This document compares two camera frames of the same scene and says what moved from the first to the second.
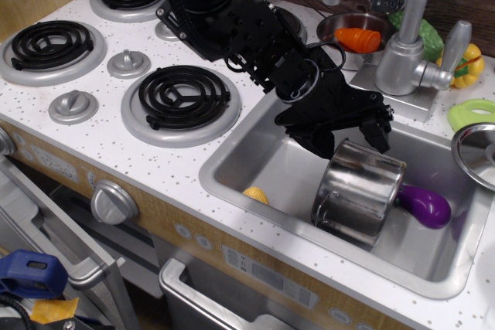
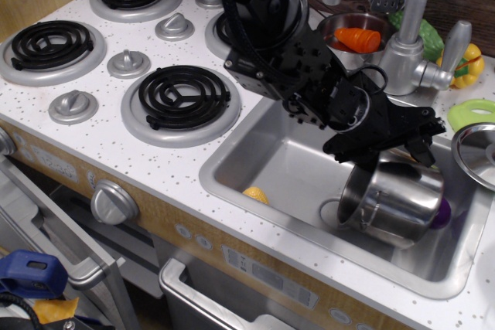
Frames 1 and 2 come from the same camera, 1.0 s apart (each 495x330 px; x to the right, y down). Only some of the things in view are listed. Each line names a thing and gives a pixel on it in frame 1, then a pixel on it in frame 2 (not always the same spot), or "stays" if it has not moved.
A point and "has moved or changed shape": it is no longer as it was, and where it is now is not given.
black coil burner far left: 50,44 stays
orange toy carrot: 358,40 stays
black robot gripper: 323,102 -> 385,125
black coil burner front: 181,97 stays
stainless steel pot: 356,193 has moved or changed shape
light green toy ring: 460,115 stays
